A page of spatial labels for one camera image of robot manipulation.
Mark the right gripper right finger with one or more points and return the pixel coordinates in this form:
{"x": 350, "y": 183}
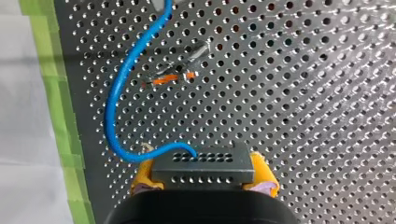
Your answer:
{"x": 263, "y": 174}

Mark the metal post with orange clip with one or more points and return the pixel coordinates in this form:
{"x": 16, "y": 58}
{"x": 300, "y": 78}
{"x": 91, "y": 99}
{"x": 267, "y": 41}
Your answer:
{"x": 174, "y": 73}

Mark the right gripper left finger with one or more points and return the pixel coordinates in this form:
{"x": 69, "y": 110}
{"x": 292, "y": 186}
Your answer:
{"x": 144, "y": 177}

